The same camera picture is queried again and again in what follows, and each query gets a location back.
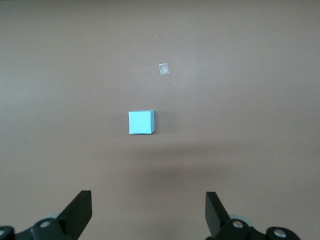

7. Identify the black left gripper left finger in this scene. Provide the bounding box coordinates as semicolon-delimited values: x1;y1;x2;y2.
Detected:
14;190;93;240

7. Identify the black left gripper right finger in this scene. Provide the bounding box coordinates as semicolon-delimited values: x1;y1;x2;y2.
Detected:
205;191;269;240

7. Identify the light blue cube block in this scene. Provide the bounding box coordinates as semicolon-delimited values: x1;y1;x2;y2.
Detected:
128;109;156;135

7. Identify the small clear tape piece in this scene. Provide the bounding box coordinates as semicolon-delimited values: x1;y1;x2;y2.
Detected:
158;62;170;76

